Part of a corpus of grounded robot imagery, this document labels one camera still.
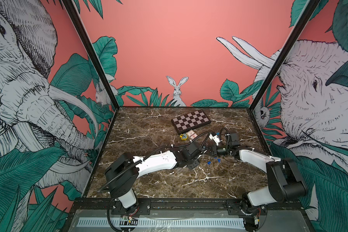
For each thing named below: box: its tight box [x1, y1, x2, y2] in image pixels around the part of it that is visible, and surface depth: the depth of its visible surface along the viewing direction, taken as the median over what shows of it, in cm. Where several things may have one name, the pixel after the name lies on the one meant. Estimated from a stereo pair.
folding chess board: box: [171, 109, 212, 134], surface depth 111 cm
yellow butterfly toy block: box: [179, 133, 189, 141], surface depth 103 cm
